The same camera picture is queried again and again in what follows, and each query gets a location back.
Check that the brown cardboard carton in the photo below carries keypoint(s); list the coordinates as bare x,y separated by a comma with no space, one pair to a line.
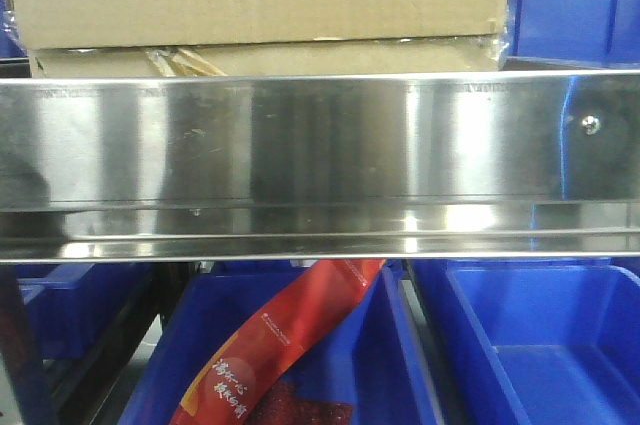
136,38

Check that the blue bin lower middle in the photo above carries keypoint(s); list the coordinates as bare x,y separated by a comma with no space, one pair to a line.
371,362

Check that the blue bin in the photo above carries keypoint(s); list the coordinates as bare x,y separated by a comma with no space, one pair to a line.
9,45
70,304
545,341
575,30
371,362

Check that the red snack package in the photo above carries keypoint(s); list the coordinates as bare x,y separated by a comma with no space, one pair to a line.
237,376

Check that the blue bin lower right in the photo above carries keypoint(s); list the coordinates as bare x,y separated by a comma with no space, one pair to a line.
545,341

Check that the blue bin lower left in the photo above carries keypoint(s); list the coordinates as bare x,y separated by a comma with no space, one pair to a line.
70,304

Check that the blue bin upper right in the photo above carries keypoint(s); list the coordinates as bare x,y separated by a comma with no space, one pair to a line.
575,30

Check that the blue bin upper left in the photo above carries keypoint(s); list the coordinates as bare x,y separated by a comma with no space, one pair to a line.
9,45

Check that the stainless steel shelf rail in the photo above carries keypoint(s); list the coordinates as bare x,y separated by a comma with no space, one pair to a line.
419,165

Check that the screw on shelf rail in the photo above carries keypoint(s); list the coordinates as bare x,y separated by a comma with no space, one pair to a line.
591,124

